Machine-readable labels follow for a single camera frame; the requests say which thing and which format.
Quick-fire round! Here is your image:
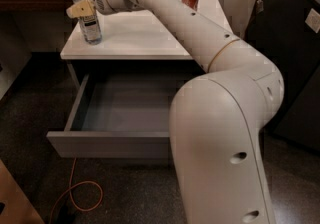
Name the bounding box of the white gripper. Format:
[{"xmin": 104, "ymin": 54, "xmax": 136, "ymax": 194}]
[{"xmin": 66, "ymin": 0, "xmax": 115, "ymax": 18}]

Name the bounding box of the clear blue plastic water bottle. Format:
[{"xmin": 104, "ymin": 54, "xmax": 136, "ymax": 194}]
[{"xmin": 73, "ymin": 0, "xmax": 102, "ymax": 45}]

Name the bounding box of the grey top drawer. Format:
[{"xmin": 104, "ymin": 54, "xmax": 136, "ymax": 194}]
[{"xmin": 47, "ymin": 72, "xmax": 194, "ymax": 159}]

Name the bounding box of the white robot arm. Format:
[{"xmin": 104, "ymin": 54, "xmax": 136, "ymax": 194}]
[{"xmin": 67, "ymin": 0, "xmax": 284, "ymax": 224}]

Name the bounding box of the white top drawer cabinet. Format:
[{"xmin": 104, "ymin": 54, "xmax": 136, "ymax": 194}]
[{"xmin": 60, "ymin": 0, "xmax": 235, "ymax": 64}]

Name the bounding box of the wooden board corner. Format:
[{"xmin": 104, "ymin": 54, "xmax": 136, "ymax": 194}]
[{"xmin": 0, "ymin": 160, "xmax": 44, "ymax": 224}]

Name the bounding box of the orange floor cable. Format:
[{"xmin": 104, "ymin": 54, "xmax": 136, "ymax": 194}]
[{"xmin": 48, "ymin": 158, "xmax": 104, "ymax": 224}]

